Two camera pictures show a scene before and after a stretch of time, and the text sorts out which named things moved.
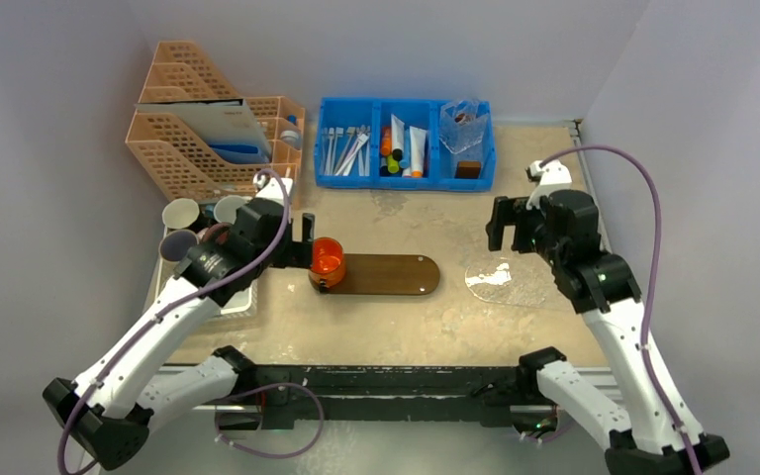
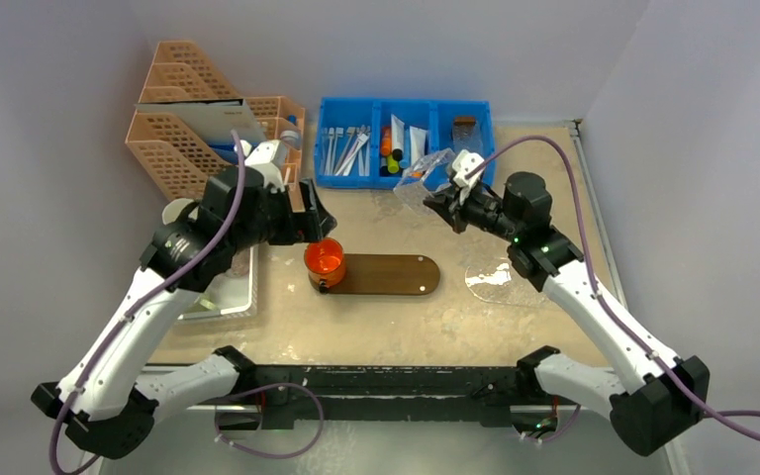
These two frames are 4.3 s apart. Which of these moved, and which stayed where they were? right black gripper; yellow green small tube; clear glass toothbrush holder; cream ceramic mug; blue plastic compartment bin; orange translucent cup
Moved: clear glass toothbrush holder; right black gripper
Stayed: orange translucent cup; cream ceramic mug; yellow green small tube; blue plastic compartment bin
